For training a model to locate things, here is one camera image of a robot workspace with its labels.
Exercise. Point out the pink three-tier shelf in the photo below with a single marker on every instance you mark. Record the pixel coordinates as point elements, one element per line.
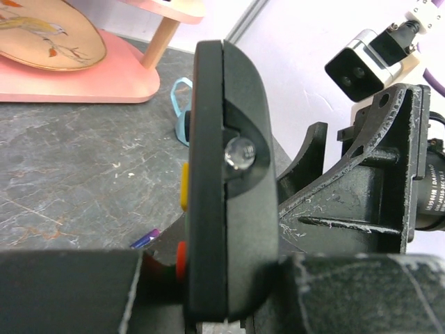
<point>126,75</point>

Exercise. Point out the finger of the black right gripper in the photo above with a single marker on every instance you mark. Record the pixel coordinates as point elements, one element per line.
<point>307,166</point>

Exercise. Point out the light blue mug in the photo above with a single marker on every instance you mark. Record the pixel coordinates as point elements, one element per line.
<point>182,125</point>

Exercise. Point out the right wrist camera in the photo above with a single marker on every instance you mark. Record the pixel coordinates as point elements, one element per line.
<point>373,61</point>

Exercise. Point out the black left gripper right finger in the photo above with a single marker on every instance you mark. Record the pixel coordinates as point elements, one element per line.
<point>363,293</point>

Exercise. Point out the beige bird-painted bowl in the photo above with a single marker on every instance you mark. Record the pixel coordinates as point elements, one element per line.
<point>49,35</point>

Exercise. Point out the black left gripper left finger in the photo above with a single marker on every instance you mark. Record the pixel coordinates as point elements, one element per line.
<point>88,291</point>

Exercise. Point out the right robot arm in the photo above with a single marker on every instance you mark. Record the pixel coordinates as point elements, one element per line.
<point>430,204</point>

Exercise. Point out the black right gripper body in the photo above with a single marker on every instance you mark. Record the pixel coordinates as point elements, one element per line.
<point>366,202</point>

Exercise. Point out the black remote control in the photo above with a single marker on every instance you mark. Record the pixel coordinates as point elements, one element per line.
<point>232,217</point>

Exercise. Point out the blue purple battery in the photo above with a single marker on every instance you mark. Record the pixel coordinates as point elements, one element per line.
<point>145,239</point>

